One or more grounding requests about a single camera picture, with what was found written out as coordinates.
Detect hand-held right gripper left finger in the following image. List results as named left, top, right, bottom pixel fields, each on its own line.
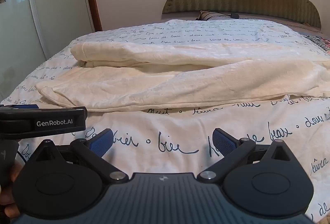
left=36, top=128, right=129, bottom=185

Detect white script-print bed blanket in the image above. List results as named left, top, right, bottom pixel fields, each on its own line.
left=0, top=19, right=330, bottom=224

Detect cream fleece blanket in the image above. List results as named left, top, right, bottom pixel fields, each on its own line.
left=35, top=41, right=330, bottom=112

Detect patterned fringed throw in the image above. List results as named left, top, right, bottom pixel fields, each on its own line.
left=303, top=34, right=330, bottom=55

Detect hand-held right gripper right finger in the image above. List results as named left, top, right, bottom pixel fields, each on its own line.
left=197, top=128, right=292, bottom=185

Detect person's left hand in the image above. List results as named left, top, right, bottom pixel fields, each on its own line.
left=0, top=161, right=24, bottom=218

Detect floral glass sliding door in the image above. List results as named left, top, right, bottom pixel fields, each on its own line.
left=0, top=0, right=95, bottom=101

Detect black cord with switch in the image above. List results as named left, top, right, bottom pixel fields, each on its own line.
left=206, top=13, right=241, bottom=19

